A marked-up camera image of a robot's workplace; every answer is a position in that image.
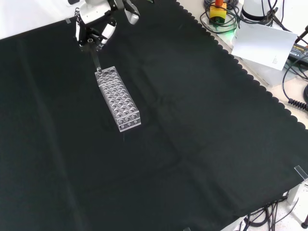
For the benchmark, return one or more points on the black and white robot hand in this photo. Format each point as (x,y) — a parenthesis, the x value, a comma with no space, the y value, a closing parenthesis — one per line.
(92,14)

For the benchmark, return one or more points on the clear glass test tube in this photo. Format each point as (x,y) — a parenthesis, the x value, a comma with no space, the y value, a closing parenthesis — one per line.
(95,60)

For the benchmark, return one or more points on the clear acrylic test tube rack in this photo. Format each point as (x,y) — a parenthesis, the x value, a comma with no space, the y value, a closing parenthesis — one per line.
(118,101)

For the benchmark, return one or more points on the clear tape strip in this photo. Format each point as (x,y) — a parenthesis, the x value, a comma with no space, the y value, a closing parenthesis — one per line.
(301,172)
(68,21)

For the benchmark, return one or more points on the yellow stop button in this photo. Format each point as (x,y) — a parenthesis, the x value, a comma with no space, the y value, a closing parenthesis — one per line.
(217,14)

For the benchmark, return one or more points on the black cloth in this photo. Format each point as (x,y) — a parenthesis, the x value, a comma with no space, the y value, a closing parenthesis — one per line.
(168,144)

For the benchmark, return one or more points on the white paper sheet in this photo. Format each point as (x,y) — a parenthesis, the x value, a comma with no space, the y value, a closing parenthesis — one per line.
(262,45)

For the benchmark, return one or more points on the black power adapter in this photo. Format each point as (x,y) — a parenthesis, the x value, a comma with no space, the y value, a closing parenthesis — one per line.
(298,51)

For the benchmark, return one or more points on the white table bracket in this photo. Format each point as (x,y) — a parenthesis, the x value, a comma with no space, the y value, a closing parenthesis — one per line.
(297,192)

